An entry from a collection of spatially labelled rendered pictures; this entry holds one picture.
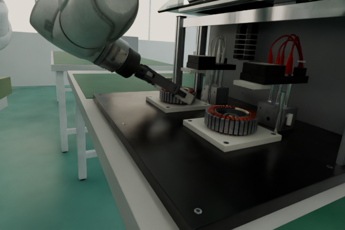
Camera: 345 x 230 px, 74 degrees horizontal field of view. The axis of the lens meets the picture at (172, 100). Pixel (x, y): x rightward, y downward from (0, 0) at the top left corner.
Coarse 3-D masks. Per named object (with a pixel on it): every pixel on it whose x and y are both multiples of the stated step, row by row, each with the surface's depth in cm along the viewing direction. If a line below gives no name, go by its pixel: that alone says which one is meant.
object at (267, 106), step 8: (264, 104) 56; (272, 104) 55; (264, 112) 56; (272, 112) 54; (288, 112) 52; (296, 112) 53; (264, 120) 56; (272, 120) 54; (280, 120) 52; (280, 128) 52; (288, 128) 54
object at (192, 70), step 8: (192, 56) 70; (200, 56) 67; (208, 56) 68; (192, 64) 70; (200, 64) 67; (208, 64) 68; (216, 64) 70; (224, 64) 72; (232, 64) 74; (192, 72) 67; (200, 72) 68; (216, 72) 75; (216, 80) 75
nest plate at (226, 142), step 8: (184, 120) 52; (192, 120) 53; (200, 120) 53; (192, 128) 49; (200, 128) 48; (208, 128) 48; (264, 128) 50; (208, 136) 44; (216, 136) 44; (224, 136) 44; (232, 136) 45; (240, 136) 45; (248, 136) 45; (256, 136) 45; (264, 136) 46; (272, 136) 46; (280, 136) 47; (216, 144) 42; (224, 144) 41; (232, 144) 41; (240, 144) 42; (248, 144) 43; (256, 144) 44
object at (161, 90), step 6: (162, 90) 67; (186, 90) 71; (192, 90) 68; (162, 96) 67; (168, 96) 65; (174, 96) 65; (168, 102) 66; (174, 102) 65; (180, 102) 65; (192, 102) 67
